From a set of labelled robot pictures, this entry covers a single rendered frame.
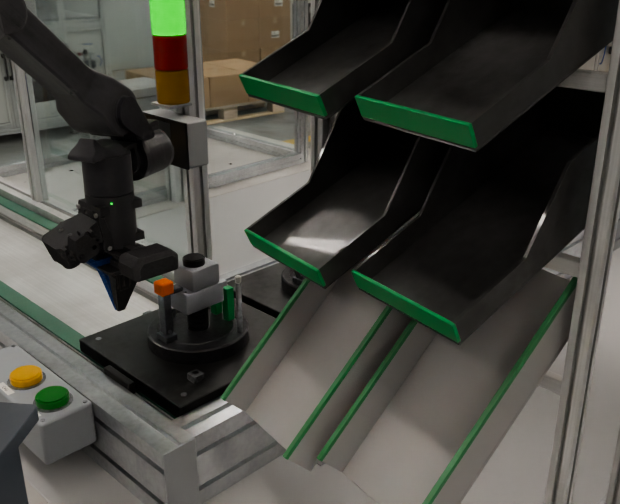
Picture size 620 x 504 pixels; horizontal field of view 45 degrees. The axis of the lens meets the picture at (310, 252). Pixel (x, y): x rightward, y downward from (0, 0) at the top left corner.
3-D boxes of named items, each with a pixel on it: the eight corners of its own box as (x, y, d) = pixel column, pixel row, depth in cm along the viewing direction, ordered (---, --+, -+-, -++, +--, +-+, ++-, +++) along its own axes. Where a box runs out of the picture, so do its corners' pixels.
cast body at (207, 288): (187, 316, 101) (184, 268, 98) (168, 305, 104) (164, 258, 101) (235, 296, 106) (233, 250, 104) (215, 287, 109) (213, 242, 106)
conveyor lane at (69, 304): (187, 481, 95) (182, 414, 91) (-69, 282, 150) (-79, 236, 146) (340, 392, 114) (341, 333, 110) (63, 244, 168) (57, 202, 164)
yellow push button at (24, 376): (20, 397, 96) (17, 384, 95) (6, 385, 98) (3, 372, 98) (49, 385, 98) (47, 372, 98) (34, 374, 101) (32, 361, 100)
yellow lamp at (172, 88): (169, 106, 112) (167, 72, 110) (150, 101, 115) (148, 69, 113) (197, 101, 115) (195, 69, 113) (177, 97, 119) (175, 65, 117)
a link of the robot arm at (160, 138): (119, 98, 82) (176, 83, 93) (58, 93, 85) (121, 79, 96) (127, 198, 87) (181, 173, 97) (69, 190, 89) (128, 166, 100)
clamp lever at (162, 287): (165, 337, 100) (161, 285, 98) (156, 332, 102) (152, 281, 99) (187, 328, 103) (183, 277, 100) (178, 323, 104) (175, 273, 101)
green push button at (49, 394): (46, 420, 91) (44, 406, 90) (31, 407, 94) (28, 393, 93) (76, 407, 94) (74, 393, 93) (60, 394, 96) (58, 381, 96)
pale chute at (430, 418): (430, 550, 67) (405, 537, 64) (341, 471, 77) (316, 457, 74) (600, 293, 70) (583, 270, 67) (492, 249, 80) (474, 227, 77)
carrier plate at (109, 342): (181, 421, 91) (180, 406, 91) (80, 351, 107) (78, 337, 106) (319, 350, 107) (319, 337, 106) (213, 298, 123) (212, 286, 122)
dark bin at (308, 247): (325, 290, 71) (297, 230, 66) (252, 247, 81) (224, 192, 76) (520, 129, 80) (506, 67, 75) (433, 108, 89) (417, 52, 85)
